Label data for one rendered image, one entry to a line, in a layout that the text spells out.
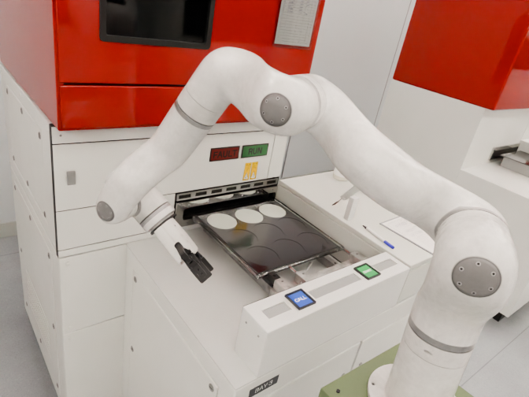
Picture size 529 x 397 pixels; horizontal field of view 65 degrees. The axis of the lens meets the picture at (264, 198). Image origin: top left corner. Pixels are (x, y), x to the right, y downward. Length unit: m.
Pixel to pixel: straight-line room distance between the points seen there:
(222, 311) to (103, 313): 0.52
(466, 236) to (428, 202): 0.11
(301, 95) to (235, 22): 0.62
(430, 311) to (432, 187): 0.21
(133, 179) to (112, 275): 0.63
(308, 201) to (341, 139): 0.82
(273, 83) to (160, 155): 0.32
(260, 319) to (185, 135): 0.43
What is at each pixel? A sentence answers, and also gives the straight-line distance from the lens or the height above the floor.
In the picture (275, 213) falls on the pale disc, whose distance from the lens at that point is 1.52.
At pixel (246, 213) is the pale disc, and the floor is 0.90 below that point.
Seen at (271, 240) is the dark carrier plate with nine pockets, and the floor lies 0.90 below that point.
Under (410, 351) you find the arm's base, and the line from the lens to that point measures 0.86.
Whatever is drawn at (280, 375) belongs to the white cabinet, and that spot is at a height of 0.78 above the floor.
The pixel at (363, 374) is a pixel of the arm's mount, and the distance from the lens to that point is 0.99.
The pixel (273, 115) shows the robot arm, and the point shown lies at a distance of 0.67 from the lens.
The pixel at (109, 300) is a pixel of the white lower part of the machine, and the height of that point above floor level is 0.61.
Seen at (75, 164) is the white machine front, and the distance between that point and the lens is 1.23.
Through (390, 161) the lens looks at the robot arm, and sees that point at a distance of 0.72.
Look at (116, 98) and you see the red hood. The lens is 1.14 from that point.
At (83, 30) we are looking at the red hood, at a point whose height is 1.46.
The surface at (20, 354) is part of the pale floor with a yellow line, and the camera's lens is 2.25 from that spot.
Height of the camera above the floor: 1.60
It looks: 26 degrees down
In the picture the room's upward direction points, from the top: 11 degrees clockwise
